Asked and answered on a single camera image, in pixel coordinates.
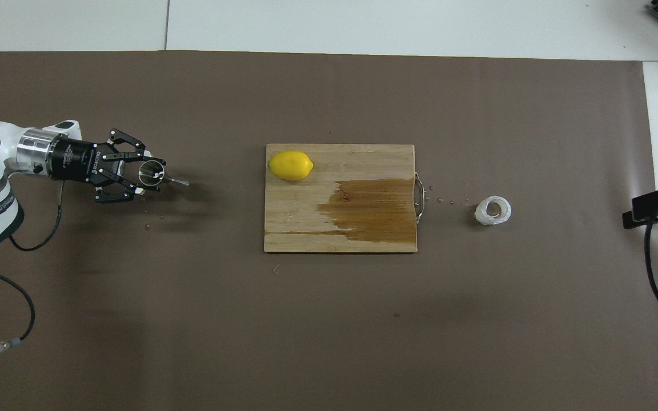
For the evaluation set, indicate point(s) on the wooden cutting board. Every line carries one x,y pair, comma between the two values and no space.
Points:
306,222

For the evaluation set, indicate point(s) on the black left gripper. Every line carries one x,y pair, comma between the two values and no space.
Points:
80,162

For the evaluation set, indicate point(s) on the brown paper table mat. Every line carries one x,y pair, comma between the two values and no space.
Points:
329,319

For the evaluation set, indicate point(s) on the clear plastic cup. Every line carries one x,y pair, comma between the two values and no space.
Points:
486,216

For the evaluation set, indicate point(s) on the yellow lemon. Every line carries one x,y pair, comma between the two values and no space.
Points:
290,165

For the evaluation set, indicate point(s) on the steel double jigger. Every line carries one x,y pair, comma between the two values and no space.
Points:
177,182

